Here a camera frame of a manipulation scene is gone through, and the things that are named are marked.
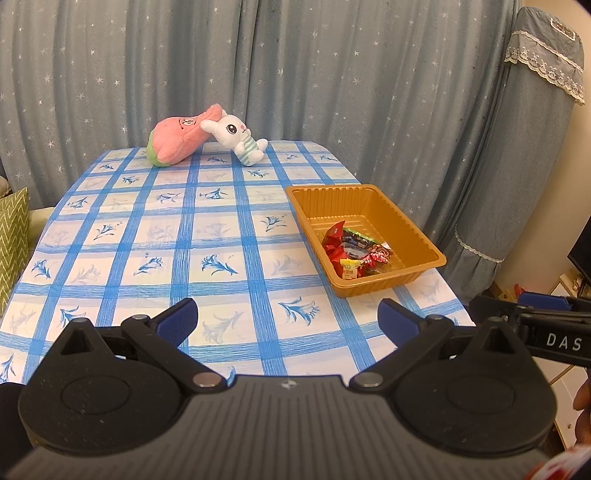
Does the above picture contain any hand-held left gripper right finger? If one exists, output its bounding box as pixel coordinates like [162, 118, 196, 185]
[348, 298, 529, 393]

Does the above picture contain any grey lace-trimmed appliance cover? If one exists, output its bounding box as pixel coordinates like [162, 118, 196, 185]
[445, 7, 587, 280]

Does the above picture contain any pink plush toy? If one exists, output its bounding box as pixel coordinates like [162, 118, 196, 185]
[147, 104, 227, 167]

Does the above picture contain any green dark snack packet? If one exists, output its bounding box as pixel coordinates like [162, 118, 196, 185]
[344, 227, 389, 250]

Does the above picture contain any black monitor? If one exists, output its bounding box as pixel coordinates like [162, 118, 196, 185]
[567, 226, 591, 289]

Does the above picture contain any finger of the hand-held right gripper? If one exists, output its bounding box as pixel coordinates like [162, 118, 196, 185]
[468, 295, 520, 330]
[517, 292, 591, 315]

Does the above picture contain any blue checked tablecloth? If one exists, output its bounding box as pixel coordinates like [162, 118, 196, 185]
[0, 141, 476, 384]

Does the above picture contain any light green sofa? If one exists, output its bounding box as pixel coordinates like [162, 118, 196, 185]
[28, 208, 54, 250]

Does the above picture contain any person's right hand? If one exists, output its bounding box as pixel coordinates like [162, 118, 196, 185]
[573, 381, 591, 446]

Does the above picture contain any grey star curtain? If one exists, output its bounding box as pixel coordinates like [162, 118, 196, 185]
[0, 0, 522, 273]

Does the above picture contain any white rabbit plush toy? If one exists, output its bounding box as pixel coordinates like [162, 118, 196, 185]
[200, 111, 269, 167]

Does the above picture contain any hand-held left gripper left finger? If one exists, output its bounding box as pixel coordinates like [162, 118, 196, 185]
[48, 298, 227, 394]

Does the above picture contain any orange plastic tray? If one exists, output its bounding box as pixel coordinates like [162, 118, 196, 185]
[285, 184, 448, 298]

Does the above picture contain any red white blurry object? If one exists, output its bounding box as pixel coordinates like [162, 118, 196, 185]
[526, 447, 591, 480]

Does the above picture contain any green zigzag cushion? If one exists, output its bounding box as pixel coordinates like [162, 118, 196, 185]
[0, 187, 29, 315]

